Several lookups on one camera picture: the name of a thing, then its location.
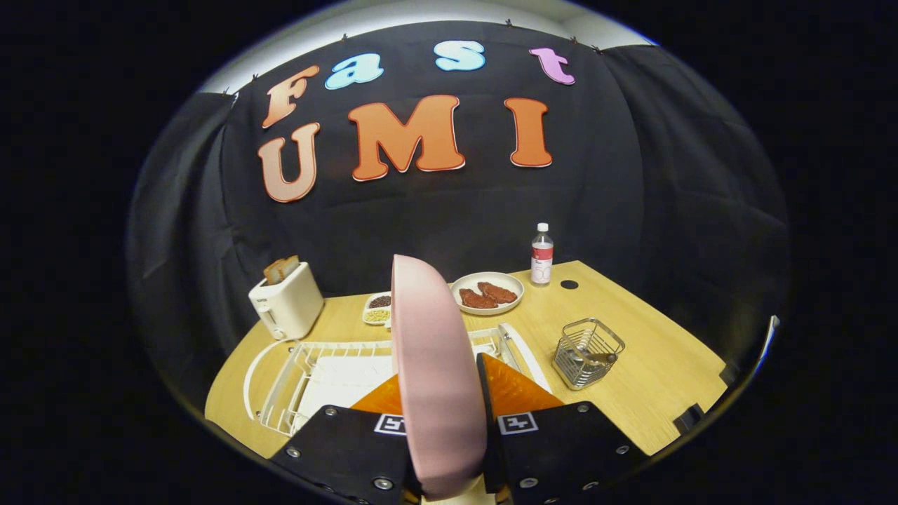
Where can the clear bottle with red label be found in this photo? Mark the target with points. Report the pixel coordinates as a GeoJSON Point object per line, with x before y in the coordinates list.
{"type": "Point", "coordinates": [541, 263]}

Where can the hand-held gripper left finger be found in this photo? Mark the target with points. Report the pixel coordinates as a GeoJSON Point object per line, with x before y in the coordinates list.
{"type": "Point", "coordinates": [351, 449]}

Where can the pink plate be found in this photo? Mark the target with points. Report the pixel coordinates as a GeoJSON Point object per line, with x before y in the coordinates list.
{"type": "Point", "coordinates": [435, 365]}

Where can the white plate with meat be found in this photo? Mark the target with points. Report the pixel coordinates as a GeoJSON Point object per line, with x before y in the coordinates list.
{"type": "Point", "coordinates": [468, 278]}

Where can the brown toast slice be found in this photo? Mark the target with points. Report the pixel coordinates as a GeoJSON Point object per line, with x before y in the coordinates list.
{"type": "Point", "coordinates": [290, 266]}
{"type": "Point", "coordinates": [272, 272]}

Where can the white divided dish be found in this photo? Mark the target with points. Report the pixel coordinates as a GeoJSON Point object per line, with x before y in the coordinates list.
{"type": "Point", "coordinates": [377, 309]}

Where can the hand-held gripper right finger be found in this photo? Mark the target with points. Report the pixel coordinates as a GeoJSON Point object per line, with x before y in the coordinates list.
{"type": "Point", "coordinates": [554, 449]}

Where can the black backdrop cloth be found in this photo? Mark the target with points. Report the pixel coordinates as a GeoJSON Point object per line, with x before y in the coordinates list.
{"type": "Point", "coordinates": [631, 175]}

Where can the black table clamp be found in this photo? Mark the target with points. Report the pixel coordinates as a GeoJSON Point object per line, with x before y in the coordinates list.
{"type": "Point", "coordinates": [689, 419]}

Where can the white toaster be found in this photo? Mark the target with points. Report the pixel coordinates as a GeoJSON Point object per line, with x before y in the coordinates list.
{"type": "Point", "coordinates": [291, 305]}

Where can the red meat slice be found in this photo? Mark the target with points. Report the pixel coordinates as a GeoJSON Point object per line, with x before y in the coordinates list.
{"type": "Point", "coordinates": [477, 300]}
{"type": "Point", "coordinates": [499, 292]}

